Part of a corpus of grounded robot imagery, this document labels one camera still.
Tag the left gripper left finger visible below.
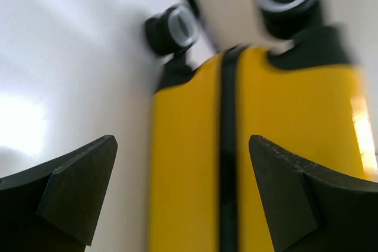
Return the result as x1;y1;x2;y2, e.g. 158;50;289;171
1;135;118;251

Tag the yellow Pikachu suitcase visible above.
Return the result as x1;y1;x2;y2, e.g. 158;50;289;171
144;0;377;251

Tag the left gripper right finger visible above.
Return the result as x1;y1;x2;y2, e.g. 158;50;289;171
249;135;377;251

